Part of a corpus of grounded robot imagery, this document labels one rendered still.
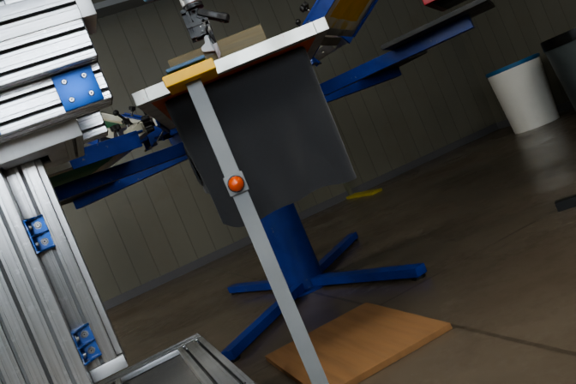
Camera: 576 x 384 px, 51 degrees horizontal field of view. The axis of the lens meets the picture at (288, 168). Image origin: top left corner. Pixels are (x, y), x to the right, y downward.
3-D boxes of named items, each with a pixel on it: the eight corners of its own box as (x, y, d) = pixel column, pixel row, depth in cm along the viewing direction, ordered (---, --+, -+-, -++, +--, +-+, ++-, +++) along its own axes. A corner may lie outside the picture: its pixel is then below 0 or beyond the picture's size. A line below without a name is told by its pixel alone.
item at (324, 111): (360, 177, 179) (304, 45, 179) (220, 237, 176) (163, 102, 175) (358, 177, 182) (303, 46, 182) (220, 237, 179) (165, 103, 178)
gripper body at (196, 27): (194, 45, 219) (181, 14, 218) (215, 36, 219) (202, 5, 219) (192, 39, 211) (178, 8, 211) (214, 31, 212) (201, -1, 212)
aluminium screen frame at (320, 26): (329, 28, 171) (324, 15, 171) (136, 106, 166) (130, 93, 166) (301, 75, 249) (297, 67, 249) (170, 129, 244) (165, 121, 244)
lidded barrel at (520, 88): (576, 110, 590) (550, 47, 589) (540, 128, 567) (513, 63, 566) (533, 122, 639) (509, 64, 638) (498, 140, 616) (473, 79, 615)
